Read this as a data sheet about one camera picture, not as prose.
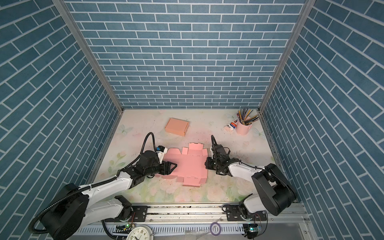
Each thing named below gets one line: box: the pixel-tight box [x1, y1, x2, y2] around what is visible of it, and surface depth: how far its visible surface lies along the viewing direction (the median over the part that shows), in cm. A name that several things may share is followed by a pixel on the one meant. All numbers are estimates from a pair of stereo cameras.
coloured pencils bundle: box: [236, 108, 259, 126], surface depth 103 cm
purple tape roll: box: [210, 222, 222, 236], surface depth 72 cm
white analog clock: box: [126, 224, 156, 240], surface depth 67 cm
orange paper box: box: [165, 117, 190, 137], surface depth 110 cm
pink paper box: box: [156, 142, 208, 187], surface depth 92 cm
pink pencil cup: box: [236, 119, 253, 136], surface depth 106 cm
